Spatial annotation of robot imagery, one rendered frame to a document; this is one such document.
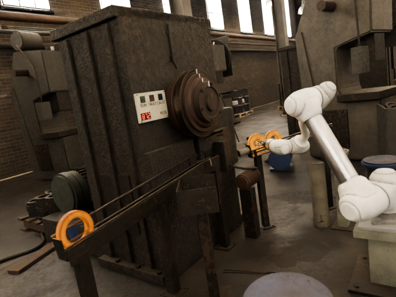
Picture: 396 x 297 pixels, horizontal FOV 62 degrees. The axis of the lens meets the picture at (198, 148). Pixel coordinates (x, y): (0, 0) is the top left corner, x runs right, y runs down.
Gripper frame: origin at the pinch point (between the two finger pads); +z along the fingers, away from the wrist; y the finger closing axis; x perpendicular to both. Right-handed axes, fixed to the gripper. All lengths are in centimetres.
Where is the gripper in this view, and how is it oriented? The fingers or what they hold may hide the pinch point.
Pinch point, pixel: (256, 141)
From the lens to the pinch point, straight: 268.8
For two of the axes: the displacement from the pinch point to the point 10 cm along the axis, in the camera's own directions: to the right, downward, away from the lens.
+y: 9.4, -2.0, 2.9
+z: -3.3, -1.6, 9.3
